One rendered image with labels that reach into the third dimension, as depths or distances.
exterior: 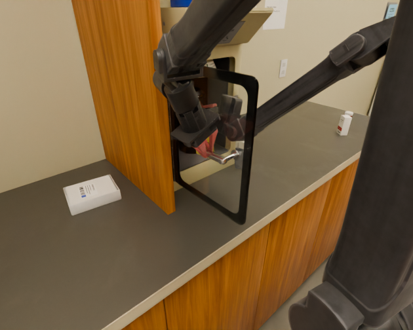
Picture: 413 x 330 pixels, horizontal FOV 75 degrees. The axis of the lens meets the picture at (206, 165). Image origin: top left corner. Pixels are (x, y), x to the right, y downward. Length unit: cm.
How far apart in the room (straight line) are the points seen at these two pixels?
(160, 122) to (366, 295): 58
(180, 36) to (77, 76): 76
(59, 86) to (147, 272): 75
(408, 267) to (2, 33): 110
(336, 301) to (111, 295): 54
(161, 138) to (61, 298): 44
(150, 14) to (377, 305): 62
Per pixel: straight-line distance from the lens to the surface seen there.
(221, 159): 62
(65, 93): 116
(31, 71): 112
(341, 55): 68
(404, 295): 28
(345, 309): 27
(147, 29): 68
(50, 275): 81
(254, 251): 102
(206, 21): 37
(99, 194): 95
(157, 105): 70
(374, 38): 69
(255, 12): 86
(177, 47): 46
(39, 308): 76
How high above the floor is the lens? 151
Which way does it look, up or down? 30 degrees down
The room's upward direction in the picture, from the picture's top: straight up
